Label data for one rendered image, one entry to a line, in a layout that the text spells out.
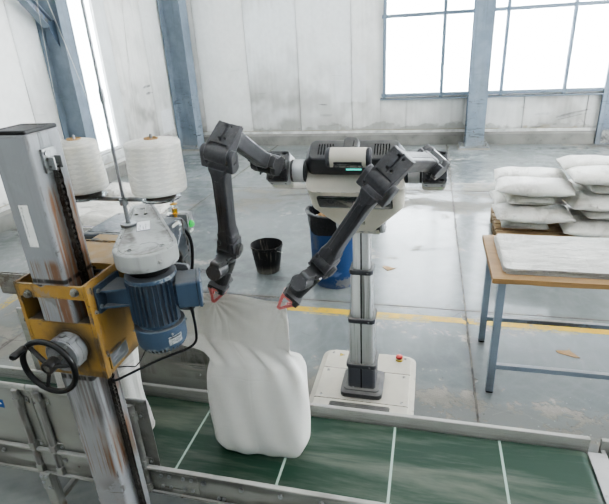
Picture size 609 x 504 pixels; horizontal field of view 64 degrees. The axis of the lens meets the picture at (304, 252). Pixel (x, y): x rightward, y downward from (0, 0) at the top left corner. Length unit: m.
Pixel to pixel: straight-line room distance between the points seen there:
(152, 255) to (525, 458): 1.62
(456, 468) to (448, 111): 7.99
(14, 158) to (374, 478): 1.61
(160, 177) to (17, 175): 0.35
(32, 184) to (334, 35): 8.49
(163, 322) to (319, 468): 0.94
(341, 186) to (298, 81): 7.94
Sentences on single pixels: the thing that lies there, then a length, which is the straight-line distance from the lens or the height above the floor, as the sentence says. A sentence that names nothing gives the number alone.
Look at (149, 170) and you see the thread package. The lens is 1.47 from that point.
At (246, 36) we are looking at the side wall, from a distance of 10.06.
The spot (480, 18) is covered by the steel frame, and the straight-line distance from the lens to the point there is 9.05.
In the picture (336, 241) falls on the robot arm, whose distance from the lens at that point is 1.54.
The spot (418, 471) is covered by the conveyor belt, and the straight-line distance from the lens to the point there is 2.12.
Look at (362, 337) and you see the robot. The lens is 2.42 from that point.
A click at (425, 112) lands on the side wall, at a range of 9.56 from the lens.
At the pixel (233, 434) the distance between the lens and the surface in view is 2.12.
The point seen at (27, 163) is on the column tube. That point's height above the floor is 1.68.
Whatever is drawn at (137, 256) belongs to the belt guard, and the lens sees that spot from 1.40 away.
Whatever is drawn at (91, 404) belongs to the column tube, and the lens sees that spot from 1.74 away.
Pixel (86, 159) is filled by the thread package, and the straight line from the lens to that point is 1.62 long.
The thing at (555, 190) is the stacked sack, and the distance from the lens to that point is 4.88.
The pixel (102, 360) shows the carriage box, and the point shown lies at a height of 1.09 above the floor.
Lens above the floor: 1.93
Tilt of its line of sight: 23 degrees down
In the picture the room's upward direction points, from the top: 3 degrees counter-clockwise
